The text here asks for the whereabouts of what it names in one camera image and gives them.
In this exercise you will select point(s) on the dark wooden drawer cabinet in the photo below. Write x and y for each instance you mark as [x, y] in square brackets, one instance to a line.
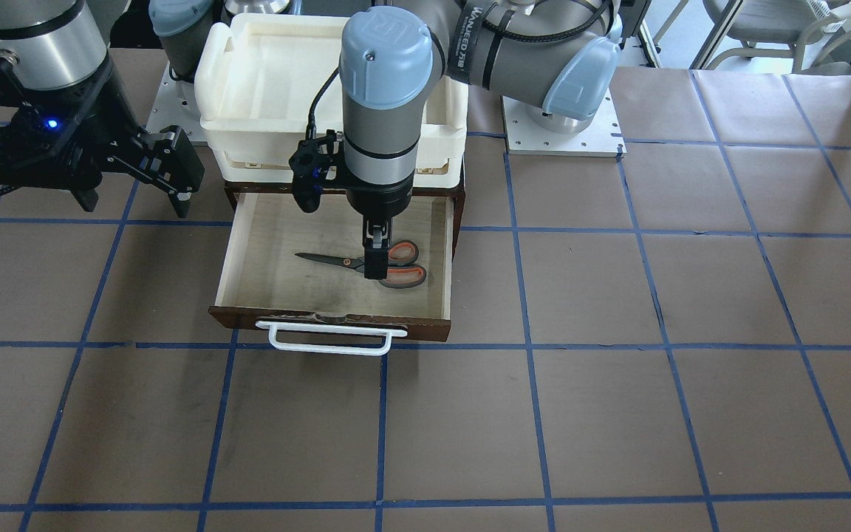
[459, 199]

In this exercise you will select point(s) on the orange grey handled scissors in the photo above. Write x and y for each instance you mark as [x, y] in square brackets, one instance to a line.
[402, 271]

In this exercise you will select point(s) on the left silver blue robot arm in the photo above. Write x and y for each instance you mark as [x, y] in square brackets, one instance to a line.
[557, 56]

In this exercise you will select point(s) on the white foam tray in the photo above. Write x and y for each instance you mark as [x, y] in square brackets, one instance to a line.
[257, 78]

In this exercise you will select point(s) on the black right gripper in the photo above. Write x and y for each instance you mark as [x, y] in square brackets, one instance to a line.
[111, 111]

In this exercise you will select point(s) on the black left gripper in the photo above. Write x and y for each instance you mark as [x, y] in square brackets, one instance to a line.
[379, 199]

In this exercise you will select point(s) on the wooden drawer with white handle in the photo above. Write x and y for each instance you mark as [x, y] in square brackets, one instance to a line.
[267, 284]

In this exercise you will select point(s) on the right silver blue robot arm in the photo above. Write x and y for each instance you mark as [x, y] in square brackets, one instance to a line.
[53, 43]

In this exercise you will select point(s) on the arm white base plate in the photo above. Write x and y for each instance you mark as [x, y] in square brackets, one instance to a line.
[529, 130]
[175, 104]

